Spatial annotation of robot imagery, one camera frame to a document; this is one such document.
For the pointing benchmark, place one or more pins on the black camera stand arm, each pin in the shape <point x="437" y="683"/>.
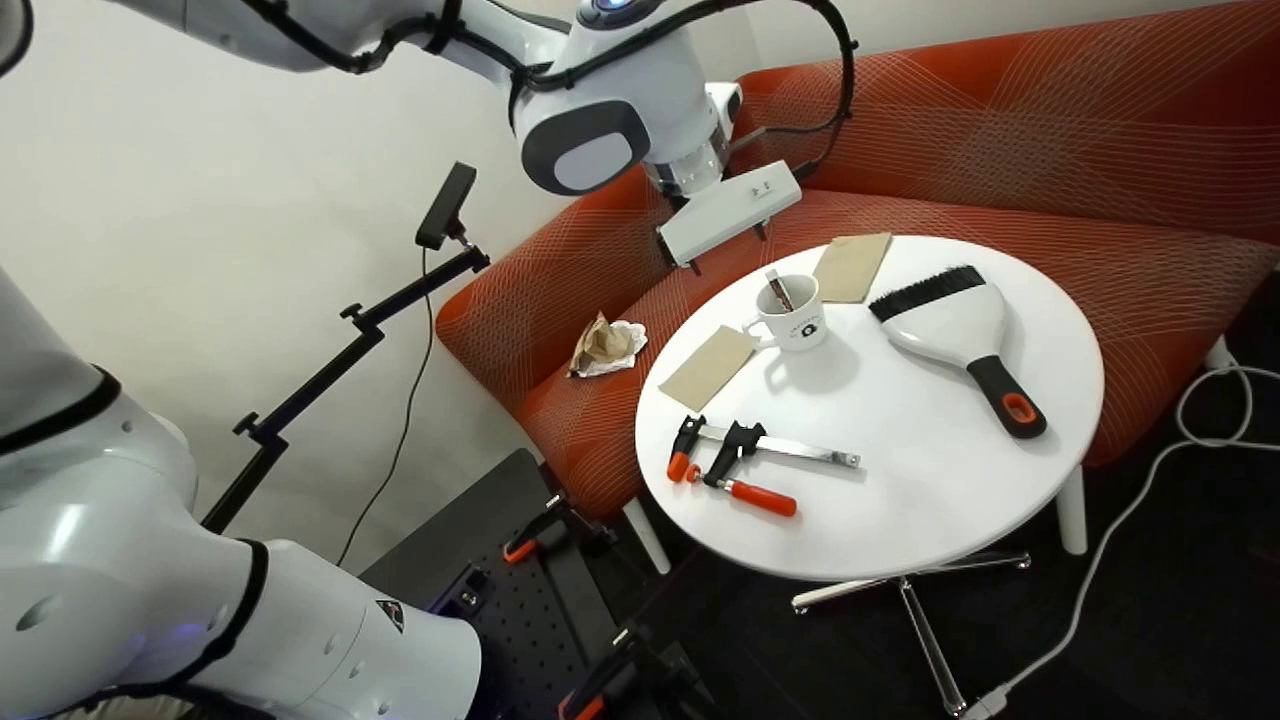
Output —
<point x="320" y="381"/>

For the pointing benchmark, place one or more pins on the black perforated mounting board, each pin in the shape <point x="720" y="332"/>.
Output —
<point x="534" y="627"/>

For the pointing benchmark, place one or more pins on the black orange small clamp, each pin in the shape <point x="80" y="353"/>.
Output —
<point x="534" y="543"/>
<point x="602" y="691"/>

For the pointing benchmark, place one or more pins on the brown marker white cap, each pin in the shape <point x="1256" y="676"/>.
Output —
<point x="777" y="290"/>

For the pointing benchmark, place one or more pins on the chrome table base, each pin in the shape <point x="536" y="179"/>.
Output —
<point x="854" y="584"/>

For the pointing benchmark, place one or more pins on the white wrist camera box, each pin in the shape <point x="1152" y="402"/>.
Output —
<point x="727" y="208"/>

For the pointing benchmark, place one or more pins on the beige paper sheet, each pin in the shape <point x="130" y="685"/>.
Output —
<point x="711" y="369"/>
<point x="854" y="264"/>

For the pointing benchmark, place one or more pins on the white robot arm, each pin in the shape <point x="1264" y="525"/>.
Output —
<point x="602" y="95"/>

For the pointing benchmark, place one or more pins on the orange patterned sofa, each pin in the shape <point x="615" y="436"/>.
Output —
<point x="1067" y="135"/>

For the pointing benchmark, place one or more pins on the black camera on stand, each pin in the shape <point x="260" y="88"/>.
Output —
<point x="447" y="200"/>

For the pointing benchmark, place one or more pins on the white ceramic mug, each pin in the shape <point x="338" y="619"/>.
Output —
<point x="797" y="327"/>

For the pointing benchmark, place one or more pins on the crumpled white cloth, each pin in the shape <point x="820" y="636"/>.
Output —
<point x="604" y="346"/>

